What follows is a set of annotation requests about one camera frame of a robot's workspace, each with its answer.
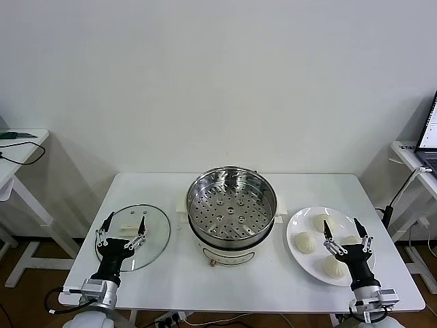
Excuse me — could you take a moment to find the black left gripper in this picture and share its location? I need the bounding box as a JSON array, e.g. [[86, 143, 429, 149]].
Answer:
[[90, 211, 148, 284]]

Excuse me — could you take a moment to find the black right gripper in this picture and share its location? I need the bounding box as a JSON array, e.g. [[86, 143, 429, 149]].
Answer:
[[322, 217, 380, 290]]

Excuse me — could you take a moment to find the glass pot lid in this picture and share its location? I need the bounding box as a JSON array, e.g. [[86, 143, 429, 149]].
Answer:
[[94, 204, 171, 273]]

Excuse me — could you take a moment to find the stainless steel steamer basket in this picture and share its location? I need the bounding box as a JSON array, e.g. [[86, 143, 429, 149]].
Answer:
[[186, 166, 277, 249]]

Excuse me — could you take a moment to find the white round plate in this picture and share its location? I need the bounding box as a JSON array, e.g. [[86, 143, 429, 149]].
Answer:
[[285, 206, 376, 286]]

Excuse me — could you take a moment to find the white power strip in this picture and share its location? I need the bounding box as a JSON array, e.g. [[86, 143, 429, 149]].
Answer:
[[153, 311, 187, 327]]

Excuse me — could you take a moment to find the white side table with laptop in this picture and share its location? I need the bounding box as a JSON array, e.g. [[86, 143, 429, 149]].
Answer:
[[390, 139, 437, 295]]

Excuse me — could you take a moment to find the white electric cooking pot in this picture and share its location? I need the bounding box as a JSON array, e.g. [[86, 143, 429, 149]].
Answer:
[[175, 193, 287, 269]]

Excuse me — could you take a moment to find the open grey laptop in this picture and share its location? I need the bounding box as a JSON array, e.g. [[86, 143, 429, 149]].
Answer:
[[414, 90, 437, 174]]

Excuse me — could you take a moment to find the flat green item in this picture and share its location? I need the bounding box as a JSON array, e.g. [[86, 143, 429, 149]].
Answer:
[[0, 131, 38, 140]]

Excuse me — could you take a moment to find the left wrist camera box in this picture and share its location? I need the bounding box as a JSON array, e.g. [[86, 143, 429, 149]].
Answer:
[[58, 278, 107, 305]]

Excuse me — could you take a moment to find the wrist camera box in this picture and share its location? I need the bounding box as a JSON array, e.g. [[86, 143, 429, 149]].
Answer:
[[377, 288, 399, 310], [58, 278, 107, 305]]

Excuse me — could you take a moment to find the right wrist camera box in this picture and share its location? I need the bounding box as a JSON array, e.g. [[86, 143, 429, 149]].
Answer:
[[377, 288, 399, 310]]

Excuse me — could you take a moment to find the thin black cable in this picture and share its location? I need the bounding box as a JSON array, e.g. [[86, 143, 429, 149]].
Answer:
[[0, 141, 46, 167]]

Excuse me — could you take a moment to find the white side table with cable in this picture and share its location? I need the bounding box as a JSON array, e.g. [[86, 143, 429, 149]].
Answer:
[[0, 128, 81, 288]]

